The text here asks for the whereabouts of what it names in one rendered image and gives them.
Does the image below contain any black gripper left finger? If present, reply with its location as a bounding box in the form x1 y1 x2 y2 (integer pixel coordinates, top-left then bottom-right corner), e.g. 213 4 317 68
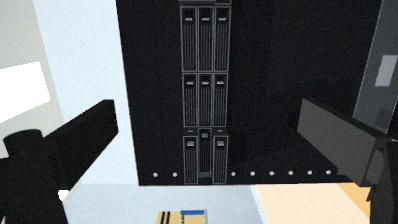
0 99 119 224

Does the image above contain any tan wooden board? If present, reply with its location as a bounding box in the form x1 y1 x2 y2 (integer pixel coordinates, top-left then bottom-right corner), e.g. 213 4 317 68
336 183 371 219

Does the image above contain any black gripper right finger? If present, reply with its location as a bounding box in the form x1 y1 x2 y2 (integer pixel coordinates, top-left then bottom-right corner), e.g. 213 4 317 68
297 98 398 224

